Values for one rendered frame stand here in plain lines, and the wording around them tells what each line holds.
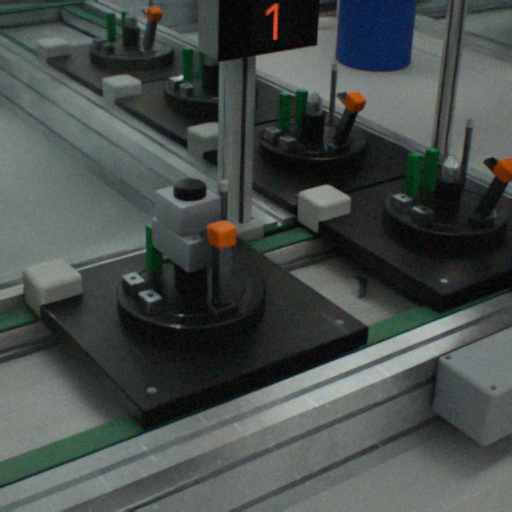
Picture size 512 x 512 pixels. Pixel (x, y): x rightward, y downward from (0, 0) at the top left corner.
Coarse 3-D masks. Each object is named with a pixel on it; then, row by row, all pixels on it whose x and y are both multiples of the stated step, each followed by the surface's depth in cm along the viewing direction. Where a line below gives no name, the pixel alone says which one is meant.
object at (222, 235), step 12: (216, 228) 84; (228, 228) 84; (216, 240) 84; (228, 240) 85; (216, 252) 86; (228, 252) 86; (216, 264) 86; (228, 264) 86; (216, 276) 87; (228, 276) 87; (216, 288) 87; (228, 288) 87; (216, 300) 88; (228, 300) 88
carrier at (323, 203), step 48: (336, 192) 113; (384, 192) 118; (432, 192) 114; (480, 192) 114; (336, 240) 109; (384, 240) 107; (432, 240) 105; (480, 240) 105; (432, 288) 98; (480, 288) 100
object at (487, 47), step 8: (416, 16) 227; (416, 24) 228; (424, 24) 225; (432, 24) 223; (440, 24) 222; (424, 32) 226; (432, 32) 224; (440, 32) 222; (464, 40) 217; (472, 40) 214; (480, 40) 212; (488, 40) 211; (472, 48) 215; (480, 48) 213; (488, 48) 212; (496, 48) 209; (504, 48) 207; (496, 56) 210; (504, 56) 208
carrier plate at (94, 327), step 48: (240, 240) 106; (96, 288) 96; (288, 288) 97; (96, 336) 88; (240, 336) 89; (288, 336) 89; (336, 336) 90; (144, 384) 82; (192, 384) 82; (240, 384) 84
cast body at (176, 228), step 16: (160, 192) 88; (176, 192) 87; (192, 192) 87; (208, 192) 89; (160, 208) 89; (176, 208) 86; (192, 208) 86; (208, 208) 88; (160, 224) 90; (176, 224) 87; (192, 224) 87; (208, 224) 88; (160, 240) 90; (176, 240) 88; (192, 240) 87; (176, 256) 89; (192, 256) 87; (208, 256) 88
